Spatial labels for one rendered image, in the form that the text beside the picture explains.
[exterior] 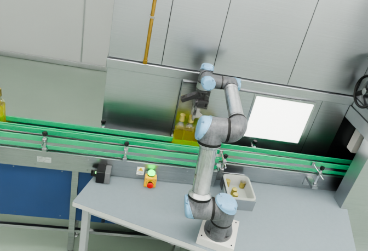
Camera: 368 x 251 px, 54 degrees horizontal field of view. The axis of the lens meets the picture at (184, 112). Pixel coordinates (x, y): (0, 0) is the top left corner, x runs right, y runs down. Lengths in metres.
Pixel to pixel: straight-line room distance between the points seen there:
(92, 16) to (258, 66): 3.34
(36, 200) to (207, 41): 1.46
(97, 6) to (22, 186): 3.25
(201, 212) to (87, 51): 3.95
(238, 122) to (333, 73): 0.99
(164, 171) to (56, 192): 0.69
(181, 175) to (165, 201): 0.21
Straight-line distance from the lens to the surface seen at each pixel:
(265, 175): 2.49
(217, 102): 2.31
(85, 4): 5.21
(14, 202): 2.57
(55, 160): 2.25
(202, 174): 1.73
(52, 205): 2.52
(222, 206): 1.81
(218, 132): 1.63
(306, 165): 2.57
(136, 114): 2.36
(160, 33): 2.14
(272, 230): 2.23
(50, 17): 5.36
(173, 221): 2.06
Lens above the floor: 2.21
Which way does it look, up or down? 28 degrees down
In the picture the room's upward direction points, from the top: 13 degrees clockwise
